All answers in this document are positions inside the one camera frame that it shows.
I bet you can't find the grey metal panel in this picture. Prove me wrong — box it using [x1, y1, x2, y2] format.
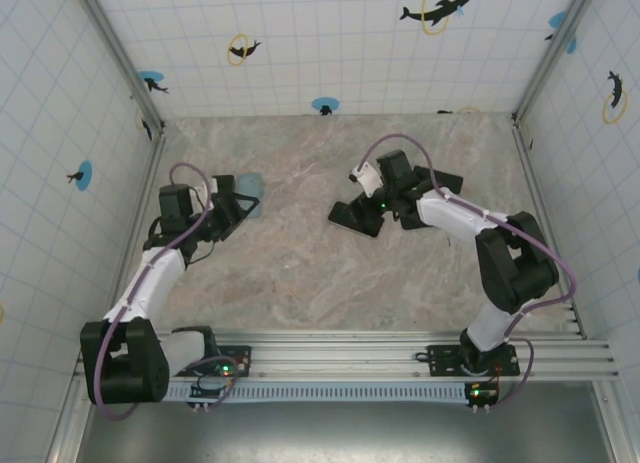
[82, 400, 615, 463]

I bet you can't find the black phone case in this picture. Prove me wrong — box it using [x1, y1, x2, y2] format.
[412, 166, 464, 197]

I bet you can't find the aluminium corner post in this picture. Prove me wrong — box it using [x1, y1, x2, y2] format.
[74, 0, 167, 134]
[510, 0, 601, 123]

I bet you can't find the small black circuit board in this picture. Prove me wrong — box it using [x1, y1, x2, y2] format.
[188, 380, 235, 409]
[464, 382, 500, 407]

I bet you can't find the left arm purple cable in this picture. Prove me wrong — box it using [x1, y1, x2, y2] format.
[94, 161, 242, 422]

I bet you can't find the black smartphone silver edge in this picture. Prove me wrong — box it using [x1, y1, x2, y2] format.
[328, 201, 385, 240]

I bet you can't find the aluminium frame leg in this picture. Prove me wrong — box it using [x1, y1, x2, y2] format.
[47, 380, 96, 463]
[594, 380, 640, 463]

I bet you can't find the light blue phone case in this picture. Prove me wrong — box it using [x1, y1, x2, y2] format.
[235, 172, 266, 219]

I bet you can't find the two dolphins yellow ring sticker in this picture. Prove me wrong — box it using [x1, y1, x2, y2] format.
[398, 0, 475, 37]

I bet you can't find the black smartphone blue edge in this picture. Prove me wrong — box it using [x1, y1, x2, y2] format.
[412, 166, 464, 197]

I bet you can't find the blue circle animal sticker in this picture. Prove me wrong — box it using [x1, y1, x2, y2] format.
[137, 70, 170, 95]
[310, 96, 340, 117]
[66, 160, 95, 192]
[543, 10, 579, 54]

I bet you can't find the white slotted cable duct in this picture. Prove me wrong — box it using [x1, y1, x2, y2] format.
[164, 381, 617, 402]

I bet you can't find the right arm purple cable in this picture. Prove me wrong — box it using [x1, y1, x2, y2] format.
[355, 134, 577, 414]

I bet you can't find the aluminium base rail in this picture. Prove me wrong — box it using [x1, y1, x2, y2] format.
[73, 331, 621, 383]

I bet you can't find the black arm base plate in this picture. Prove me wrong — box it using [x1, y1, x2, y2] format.
[428, 342, 521, 379]
[169, 343, 254, 379]

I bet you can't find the aluminium side rail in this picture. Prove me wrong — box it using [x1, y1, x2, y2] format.
[101, 127, 169, 342]
[512, 117, 587, 340]

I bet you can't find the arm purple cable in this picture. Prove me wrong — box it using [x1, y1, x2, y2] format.
[94, 161, 242, 422]
[355, 134, 577, 414]

